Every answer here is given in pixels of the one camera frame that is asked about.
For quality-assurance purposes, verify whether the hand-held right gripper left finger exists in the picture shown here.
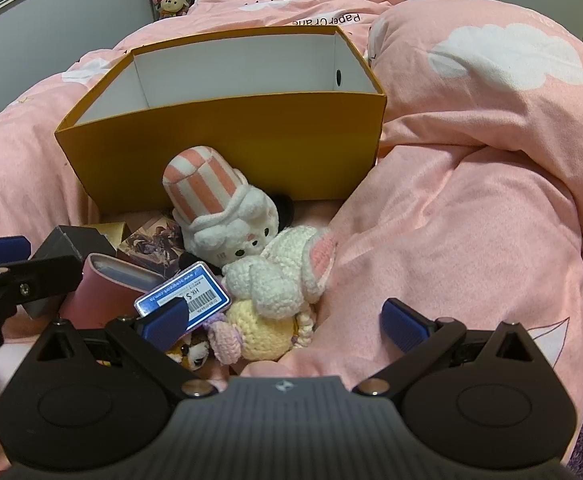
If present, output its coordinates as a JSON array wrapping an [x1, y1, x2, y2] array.
[[34, 297, 222, 397]]

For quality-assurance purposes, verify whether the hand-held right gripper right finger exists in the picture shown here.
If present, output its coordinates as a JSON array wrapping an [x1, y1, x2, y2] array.
[[354, 297, 547, 397]]

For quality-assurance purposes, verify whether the blue white price tag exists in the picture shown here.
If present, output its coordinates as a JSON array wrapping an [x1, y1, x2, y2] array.
[[134, 261, 232, 318]]

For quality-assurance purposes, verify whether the small brown plush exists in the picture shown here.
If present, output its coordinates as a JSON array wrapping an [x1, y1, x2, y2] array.
[[165, 332, 214, 371]]

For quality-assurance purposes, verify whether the purple printed box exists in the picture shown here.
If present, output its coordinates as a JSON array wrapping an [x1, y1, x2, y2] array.
[[116, 214, 184, 278]]

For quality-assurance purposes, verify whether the yellow crochet toy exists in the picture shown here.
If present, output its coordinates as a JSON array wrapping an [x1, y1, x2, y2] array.
[[226, 300, 318, 362]]

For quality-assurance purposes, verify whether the gold box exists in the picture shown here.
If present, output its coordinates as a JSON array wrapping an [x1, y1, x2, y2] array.
[[84, 221, 132, 251]]

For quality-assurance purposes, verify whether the white crochet bunny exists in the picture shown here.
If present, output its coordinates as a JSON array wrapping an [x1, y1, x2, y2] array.
[[221, 226, 339, 320]]

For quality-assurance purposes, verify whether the pink striped plush toy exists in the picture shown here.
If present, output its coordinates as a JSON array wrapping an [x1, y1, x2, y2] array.
[[162, 145, 296, 267]]

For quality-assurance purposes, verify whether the yellow cardboard box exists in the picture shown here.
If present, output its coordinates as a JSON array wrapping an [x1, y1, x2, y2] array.
[[54, 25, 388, 211]]

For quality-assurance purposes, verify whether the black box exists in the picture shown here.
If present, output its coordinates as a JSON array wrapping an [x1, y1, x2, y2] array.
[[30, 226, 117, 267]]

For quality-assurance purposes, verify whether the pink purple crochet piece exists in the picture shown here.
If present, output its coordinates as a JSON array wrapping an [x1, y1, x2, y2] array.
[[204, 315, 244, 361]]

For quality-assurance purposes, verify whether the pink pouch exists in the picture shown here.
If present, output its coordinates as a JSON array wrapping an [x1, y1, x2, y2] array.
[[61, 254, 159, 328]]

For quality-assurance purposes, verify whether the pink printed blanket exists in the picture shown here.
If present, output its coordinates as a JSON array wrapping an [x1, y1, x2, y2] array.
[[0, 0, 583, 466]]

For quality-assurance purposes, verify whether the beige bear plush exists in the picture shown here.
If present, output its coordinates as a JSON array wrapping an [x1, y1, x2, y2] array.
[[157, 0, 191, 20]]

